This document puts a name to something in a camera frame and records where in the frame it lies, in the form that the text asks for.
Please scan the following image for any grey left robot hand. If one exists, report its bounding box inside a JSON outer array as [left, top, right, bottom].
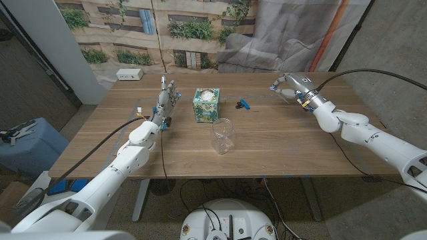
[[149, 75, 182, 131]]

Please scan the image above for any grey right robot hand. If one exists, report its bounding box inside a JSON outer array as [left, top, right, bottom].
[[269, 73, 330, 113]]

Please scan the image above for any teal floral tissue box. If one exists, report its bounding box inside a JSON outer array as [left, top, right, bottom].
[[192, 87, 221, 123]]

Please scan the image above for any clear plastic cup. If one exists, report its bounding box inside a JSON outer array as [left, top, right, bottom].
[[209, 117, 236, 155]]

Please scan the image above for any grey hand-held gripper tool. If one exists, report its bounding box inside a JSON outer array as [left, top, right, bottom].
[[0, 119, 38, 147]]

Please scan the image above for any brown cardboard box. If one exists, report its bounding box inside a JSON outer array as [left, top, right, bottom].
[[0, 181, 31, 214]]

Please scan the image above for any white power strip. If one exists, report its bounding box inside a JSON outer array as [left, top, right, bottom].
[[115, 68, 144, 81]]

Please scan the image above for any printed fabric backdrop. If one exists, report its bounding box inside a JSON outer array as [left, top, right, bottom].
[[55, 0, 372, 90]]

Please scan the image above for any black round perforated disc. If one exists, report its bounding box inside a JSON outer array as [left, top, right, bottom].
[[149, 179, 177, 197]]

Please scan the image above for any blue flat panel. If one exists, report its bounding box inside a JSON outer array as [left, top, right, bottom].
[[48, 179, 89, 196]]

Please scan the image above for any white robot torso base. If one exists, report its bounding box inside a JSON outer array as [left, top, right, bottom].
[[179, 198, 278, 240]]

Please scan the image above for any blue-grey storage case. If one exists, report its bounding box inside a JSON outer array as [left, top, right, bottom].
[[0, 117, 70, 181]]

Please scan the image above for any white floor platform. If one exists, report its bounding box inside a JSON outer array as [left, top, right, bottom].
[[25, 171, 67, 204]]

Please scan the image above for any grey foot pedal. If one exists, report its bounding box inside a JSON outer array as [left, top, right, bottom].
[[11, 188, 45, 214]]

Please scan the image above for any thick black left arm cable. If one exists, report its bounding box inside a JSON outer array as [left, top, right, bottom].
[[5, 115, 151, 227]]

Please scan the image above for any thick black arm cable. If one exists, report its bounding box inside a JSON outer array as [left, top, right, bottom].
[[5, 115, 151, 227], [315, 68, 427, 93]]

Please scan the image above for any thin black left wrist cable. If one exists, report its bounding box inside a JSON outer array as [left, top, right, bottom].
[[159, 129, 169, 183]]

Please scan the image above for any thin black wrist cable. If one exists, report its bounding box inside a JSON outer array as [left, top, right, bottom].
[[159, 129, 169, 183], [328, 132, 427, 194]]

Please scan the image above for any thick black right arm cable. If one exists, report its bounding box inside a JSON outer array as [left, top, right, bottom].
[[315, 68, 427, 93]]

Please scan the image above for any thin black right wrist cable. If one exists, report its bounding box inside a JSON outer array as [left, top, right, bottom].
[[328, 132, 427, 194]]

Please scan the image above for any black floor cable tangle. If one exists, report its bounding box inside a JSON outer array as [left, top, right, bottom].
[[179, 178, 268, 221]]

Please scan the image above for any grey floor cable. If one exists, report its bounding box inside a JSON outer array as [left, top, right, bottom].
[[262, 178, 295, 240]]

